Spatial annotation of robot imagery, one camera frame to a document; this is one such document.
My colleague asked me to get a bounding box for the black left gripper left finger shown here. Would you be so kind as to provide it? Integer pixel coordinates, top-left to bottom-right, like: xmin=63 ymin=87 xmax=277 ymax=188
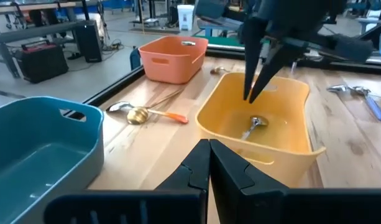
xmin=43 ymin=138 xmax=211 ymax=224

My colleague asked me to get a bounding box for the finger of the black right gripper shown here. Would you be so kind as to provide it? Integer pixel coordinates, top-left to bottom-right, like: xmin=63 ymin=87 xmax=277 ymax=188
xmin=247 ymin=36 xmax=310 ymax=105
xmin=242 ymin=16 xmax=269 ymax=101

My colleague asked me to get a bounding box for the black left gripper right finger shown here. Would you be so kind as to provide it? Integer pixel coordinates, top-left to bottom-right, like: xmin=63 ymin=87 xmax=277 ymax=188
xmin=209 ymin=139 xmax=381 ymax=224

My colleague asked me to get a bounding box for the gold spoon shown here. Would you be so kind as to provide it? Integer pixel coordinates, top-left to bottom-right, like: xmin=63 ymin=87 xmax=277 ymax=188
xmin=209 ymin=65 xmax=230 ymax=75
xmin=126 ymin=88 xmax=185 ymax=126

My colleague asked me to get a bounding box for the orange-handled silver spoon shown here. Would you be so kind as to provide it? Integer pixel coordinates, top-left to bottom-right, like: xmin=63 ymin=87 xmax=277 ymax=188
xmin=239 ymin=115 xmax=269 ymax=141
xmin=105 ymin=101 xmax=190 ymax=124

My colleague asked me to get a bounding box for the blue-handled silver spoon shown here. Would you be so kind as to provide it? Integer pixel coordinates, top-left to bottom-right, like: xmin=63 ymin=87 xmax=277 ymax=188
xmin=348 ymin=86 xmax=381 ymax=123
xmin=326 ymin=84 xmax=354 ymax=95

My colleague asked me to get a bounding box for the green floor mat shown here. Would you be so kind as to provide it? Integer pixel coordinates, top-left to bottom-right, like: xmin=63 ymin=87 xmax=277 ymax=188
xmin=193 ymin=35 xmax=246 ymax=48

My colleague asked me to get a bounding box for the blue metal table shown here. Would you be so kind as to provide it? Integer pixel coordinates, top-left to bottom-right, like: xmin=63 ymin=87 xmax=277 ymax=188
xmin=355 ymin=15 xmax=381 ymax=57
xmin=196 ymin=17 xmax=241 ymax=37

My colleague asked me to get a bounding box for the dark office chair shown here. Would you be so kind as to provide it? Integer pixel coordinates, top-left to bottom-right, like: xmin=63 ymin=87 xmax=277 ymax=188
xmin=195 ymin=0 xmax=250 ymax=22

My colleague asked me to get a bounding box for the yellow plastic bin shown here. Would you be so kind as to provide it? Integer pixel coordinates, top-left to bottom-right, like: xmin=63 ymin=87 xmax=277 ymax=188
xmin=195 ymin=72 xmax=327 ymax=189

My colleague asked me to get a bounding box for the white trash bin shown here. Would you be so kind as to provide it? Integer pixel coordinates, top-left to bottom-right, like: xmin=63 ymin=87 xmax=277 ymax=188
xmin=177 ymin=4 xmax=195 ymax=32

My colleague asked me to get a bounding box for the orange plastic bin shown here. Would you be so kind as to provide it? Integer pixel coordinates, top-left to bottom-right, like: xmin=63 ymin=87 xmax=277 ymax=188
xmin=138 ymin=35 xmax=209 ymax=85

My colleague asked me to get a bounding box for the dark table clamp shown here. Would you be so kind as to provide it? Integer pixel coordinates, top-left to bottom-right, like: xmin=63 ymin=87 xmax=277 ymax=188
xmin=129 ymin=46 xmax=142 ymax=71

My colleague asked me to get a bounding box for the teal plastic bin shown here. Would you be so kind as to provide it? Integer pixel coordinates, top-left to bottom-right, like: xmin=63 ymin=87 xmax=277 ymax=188
xmin=0 ymin=95 xmax=104 ymax=224

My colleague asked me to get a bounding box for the black computer tower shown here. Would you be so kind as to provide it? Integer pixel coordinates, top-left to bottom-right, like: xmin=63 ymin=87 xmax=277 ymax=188
xmin=75 ymin=21 xmax=103 ymax=63

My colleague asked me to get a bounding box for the black case with red top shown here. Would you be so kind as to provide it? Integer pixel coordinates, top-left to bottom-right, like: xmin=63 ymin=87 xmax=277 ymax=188
xmin=14 ymin=39 xmax=69 ymax=84

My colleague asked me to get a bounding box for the grey metal workbench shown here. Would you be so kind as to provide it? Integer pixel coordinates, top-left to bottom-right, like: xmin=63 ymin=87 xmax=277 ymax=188
xmin=0 ymin=0 xmax=99 ymax=78

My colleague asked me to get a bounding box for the floor cable bundle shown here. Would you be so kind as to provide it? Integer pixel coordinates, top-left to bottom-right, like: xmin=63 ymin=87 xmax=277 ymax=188
xmin=101 ymin=37 xmax=125 ymax=52

